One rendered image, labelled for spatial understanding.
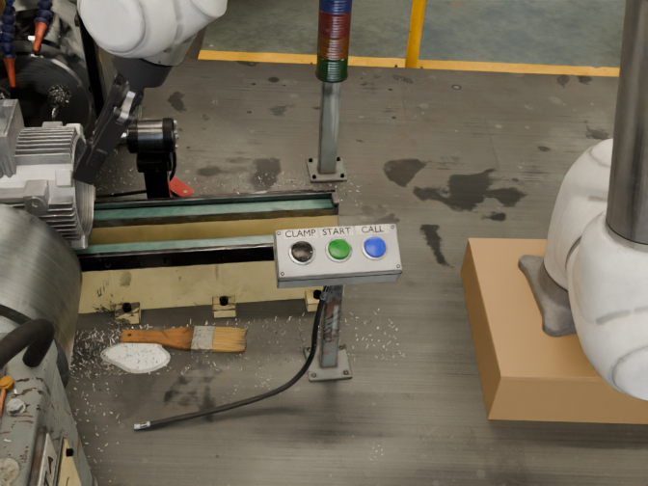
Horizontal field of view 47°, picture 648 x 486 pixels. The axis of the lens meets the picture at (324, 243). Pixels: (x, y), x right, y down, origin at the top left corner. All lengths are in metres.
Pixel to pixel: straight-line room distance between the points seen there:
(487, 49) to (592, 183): 2.94
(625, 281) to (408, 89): 1.12
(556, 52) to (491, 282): 2.90
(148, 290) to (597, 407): 0.73
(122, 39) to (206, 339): 0.62
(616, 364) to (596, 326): 0.05
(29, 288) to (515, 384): 0.67
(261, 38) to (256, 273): 2.75
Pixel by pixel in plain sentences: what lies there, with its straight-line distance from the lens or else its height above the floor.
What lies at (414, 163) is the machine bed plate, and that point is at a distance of 1.66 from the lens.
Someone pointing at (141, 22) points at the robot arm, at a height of 1.42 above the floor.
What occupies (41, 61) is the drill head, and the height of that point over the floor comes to 1.12.
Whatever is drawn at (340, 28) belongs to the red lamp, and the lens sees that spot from 1.41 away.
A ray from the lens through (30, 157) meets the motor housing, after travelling 1.18.
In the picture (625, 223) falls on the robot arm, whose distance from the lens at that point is 0.91.
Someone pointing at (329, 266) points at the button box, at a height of 1.05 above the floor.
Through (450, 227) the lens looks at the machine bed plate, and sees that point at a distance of 1.50.
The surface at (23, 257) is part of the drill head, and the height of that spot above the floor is 1.13.
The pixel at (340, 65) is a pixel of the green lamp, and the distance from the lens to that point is 1.45.
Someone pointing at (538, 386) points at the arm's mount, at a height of 0.89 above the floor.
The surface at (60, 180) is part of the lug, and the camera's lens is 1.15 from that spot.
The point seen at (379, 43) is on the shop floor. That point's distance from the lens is 3.93.
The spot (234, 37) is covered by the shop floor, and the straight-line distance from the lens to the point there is 3.94.
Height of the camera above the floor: 1.75
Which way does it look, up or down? 42 degrees down
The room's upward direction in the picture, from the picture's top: 3 degrees clockwise
